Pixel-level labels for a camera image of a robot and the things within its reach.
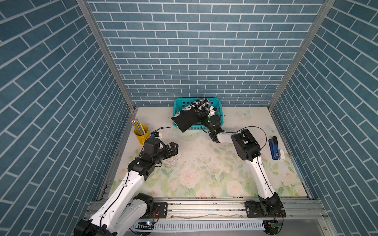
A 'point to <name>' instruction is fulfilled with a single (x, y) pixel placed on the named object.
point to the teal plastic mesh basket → (180, 103)
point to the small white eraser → (282, 157)
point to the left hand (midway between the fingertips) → (176, 147)
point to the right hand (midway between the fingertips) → (196, 109)
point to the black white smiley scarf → (188, 117)
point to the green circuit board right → (276, 224)
